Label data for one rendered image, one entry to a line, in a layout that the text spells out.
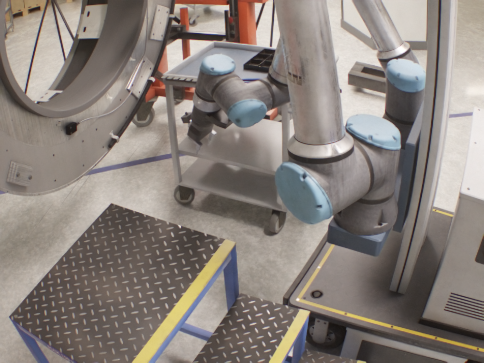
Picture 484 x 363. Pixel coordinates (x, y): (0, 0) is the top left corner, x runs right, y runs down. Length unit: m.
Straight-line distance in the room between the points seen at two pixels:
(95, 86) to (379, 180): 1.16
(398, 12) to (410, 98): 3.02
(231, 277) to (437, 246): 0.80
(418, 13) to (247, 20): 2.46
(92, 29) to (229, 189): 1.01
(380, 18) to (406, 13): 2.92
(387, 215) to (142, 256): 0.65
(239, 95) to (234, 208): 1.21
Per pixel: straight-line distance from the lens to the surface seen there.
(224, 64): 1.35
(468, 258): 1.34
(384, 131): 1.21
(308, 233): 2.30
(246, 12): 2.61
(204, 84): 1.37
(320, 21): 1.00
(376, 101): 3.50
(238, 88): 1.31
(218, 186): 2.36
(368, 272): 1.69
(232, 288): 1.46
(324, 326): 1.70
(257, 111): 1.30
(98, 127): 2.01
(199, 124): 1.50
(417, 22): 4.75
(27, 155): 1.72
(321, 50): 1.01
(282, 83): 1.34
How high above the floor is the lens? 1.51
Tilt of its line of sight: 36 degrees down
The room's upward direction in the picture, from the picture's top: 3 degrees counter-clockwise
